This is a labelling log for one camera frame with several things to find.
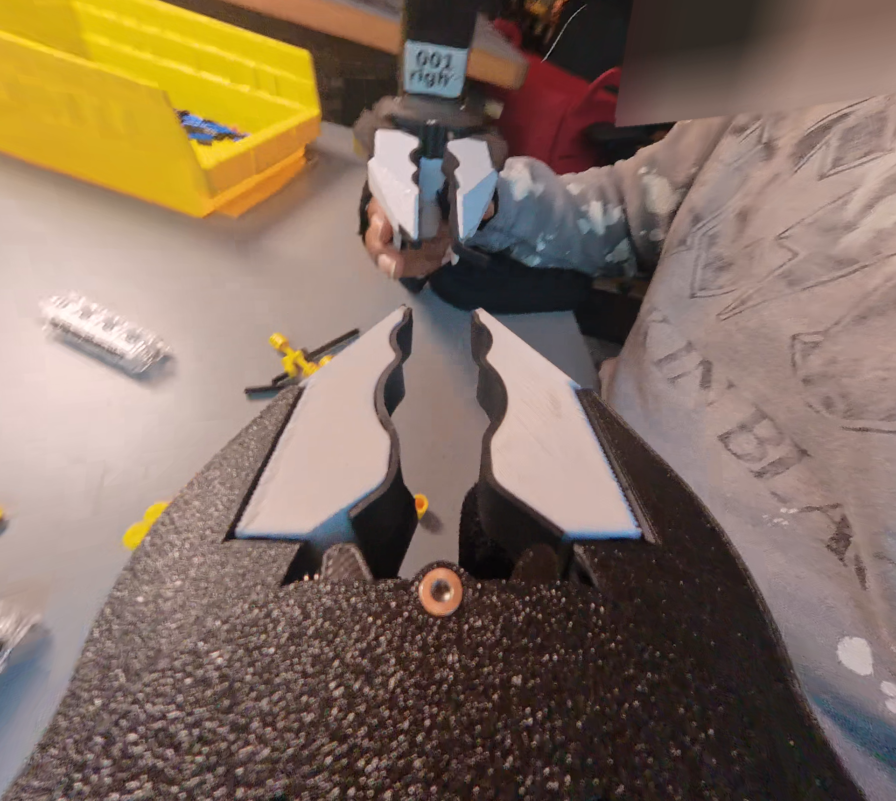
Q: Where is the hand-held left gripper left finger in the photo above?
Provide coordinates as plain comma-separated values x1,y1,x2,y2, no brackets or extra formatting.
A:
234,306,415,581

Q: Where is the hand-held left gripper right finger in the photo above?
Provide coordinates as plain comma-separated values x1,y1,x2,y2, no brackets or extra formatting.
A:
470,309,644,581

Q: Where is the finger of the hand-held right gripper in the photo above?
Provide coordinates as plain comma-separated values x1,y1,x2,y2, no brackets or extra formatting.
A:
367,129,424,251
444,138,499,245

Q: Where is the yellow piston crank assembly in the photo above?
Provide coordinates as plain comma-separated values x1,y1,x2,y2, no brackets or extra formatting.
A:
244,328,361,396

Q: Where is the person's right forearm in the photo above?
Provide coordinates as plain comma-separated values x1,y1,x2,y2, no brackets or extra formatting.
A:
462,153,690,277

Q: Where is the grey desk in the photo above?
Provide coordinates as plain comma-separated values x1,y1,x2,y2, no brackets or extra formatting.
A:
0,115,603,788

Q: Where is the person's right hand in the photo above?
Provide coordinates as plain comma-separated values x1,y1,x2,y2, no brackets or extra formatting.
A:
360,195,463,289

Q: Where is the red plastic chair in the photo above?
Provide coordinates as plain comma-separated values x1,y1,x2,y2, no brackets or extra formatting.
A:
490,21,624,175

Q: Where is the heap of blue black parts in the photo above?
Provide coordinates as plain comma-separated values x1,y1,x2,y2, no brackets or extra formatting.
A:
174,108,249,146

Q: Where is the clear plastic building piece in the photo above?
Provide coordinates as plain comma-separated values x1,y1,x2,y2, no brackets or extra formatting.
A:
0,605,43,669
38,292,175,376

